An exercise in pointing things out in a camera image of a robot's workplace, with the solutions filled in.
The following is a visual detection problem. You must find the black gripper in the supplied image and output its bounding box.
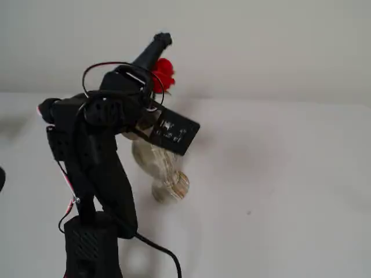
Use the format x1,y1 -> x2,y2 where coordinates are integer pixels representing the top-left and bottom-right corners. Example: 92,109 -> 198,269
98,32 -> 173,97

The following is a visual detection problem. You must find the red artificial rose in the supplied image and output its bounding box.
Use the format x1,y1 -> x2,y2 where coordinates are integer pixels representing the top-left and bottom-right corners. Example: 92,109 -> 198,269
150,57 -> 176,98

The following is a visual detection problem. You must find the marble onyx vase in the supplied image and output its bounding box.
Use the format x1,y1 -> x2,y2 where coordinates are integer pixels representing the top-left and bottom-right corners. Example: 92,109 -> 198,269
123,111 -> 191,203

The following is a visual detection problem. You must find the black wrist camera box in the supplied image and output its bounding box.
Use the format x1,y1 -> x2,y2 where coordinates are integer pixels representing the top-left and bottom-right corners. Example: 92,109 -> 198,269
149,104 -> 201,156

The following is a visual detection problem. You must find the black camera cable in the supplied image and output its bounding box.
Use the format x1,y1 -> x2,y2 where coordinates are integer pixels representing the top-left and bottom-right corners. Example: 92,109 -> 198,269
134,231 -> 183,278

